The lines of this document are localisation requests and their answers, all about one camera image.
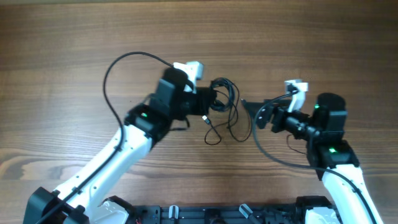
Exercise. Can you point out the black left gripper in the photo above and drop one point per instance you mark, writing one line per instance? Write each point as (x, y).
(204, 100)

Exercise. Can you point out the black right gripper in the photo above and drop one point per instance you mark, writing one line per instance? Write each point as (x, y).
(272, 109)

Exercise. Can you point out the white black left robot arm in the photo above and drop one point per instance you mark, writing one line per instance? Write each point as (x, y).
(81, 198)

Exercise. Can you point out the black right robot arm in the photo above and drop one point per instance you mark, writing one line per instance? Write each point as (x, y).
(328, 154)

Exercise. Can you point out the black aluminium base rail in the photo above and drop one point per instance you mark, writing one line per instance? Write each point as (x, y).
(268, 214)

